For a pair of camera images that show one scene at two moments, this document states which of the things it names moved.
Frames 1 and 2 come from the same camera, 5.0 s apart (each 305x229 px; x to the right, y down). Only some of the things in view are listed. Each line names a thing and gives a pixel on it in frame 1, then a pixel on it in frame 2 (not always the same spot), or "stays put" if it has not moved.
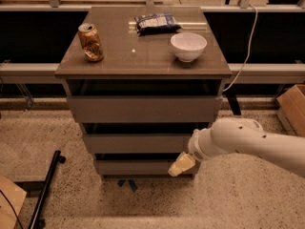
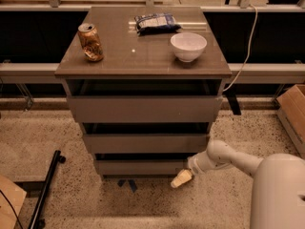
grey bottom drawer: x=133 y=167 stays put
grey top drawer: x=141 y=109 stays put
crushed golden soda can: x=90 y=42 stays put
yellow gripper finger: x=185 y=161 → x=184 y=176
